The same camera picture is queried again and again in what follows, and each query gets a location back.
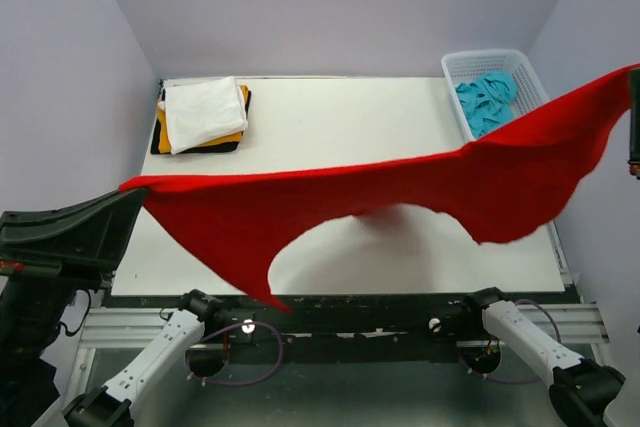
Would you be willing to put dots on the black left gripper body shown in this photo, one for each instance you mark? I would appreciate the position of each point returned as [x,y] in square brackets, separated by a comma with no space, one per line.
[33,302]

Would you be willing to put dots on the red t shirt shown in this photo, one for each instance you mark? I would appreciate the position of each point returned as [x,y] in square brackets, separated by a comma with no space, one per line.
[237,224]

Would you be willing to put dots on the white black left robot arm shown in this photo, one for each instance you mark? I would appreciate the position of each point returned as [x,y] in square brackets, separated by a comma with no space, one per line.
[113,403]

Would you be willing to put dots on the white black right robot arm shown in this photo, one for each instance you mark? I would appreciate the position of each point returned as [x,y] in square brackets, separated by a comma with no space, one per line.
[540,352]

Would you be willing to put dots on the yellow folded t shirt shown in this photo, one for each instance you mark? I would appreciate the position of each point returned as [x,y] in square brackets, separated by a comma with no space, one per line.
[220,139]

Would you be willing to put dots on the white plastic laundry basket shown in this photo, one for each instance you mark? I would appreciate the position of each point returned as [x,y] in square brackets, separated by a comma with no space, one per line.
[465,67]

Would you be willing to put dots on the teal crumpled t shirt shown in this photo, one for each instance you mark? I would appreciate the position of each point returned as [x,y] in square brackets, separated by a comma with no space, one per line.
[486,102]

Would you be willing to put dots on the black folded t shirt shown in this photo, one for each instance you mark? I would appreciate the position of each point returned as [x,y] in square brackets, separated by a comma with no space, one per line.
[210,147]

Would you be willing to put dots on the white folded t shirt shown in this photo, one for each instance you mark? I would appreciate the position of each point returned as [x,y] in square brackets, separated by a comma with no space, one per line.
[201,112]

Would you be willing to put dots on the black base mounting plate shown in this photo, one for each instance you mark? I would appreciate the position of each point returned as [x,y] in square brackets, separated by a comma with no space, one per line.
[346,329]

